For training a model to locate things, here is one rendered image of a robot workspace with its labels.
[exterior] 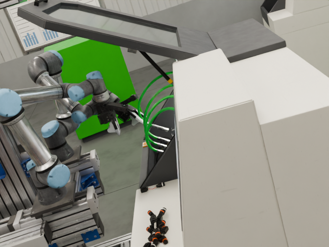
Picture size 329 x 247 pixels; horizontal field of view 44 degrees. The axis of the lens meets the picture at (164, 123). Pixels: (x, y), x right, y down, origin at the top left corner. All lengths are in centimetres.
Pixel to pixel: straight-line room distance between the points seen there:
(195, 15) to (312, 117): 769
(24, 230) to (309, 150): 150
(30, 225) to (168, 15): 698
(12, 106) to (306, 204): 123
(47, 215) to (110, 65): 357
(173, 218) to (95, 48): 395
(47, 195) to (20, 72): 696
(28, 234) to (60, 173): 38
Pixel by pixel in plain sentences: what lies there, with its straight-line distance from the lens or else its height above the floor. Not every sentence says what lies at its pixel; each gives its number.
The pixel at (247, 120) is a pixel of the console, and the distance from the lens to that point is 120.
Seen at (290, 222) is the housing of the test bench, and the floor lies 111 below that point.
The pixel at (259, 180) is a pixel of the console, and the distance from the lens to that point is 130.
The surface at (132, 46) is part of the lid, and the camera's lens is 181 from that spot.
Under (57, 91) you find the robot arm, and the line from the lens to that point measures 213.
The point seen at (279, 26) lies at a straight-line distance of 491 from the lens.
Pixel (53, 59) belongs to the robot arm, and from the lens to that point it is 252.
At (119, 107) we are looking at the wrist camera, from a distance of 214.
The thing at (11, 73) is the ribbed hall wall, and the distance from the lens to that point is 906.
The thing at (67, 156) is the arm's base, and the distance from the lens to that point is 261.
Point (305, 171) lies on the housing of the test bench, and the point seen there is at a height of 128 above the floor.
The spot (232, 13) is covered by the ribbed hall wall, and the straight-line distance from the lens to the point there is 904.
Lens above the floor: 198
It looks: 21 degrees down
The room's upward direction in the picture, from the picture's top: 18 degrees counter-clockwise
